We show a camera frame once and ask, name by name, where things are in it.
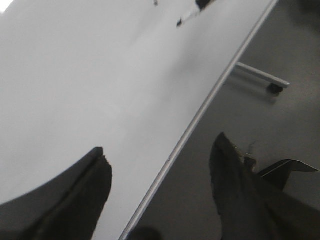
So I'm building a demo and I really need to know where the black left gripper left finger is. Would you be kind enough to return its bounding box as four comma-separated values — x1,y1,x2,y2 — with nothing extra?
0,147,113,240

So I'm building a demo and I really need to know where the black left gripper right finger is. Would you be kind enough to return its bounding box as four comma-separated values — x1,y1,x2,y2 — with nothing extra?
209,132,320,240

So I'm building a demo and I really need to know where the black and white marker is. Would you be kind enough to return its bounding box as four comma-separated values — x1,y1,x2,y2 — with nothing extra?
176,0,215,28

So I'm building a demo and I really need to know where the white whiteboard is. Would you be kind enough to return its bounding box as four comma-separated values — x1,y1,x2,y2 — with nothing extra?
0,0,276,240

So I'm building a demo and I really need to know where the black caster wheel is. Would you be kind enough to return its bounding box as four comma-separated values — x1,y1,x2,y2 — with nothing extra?
266,83,284,95

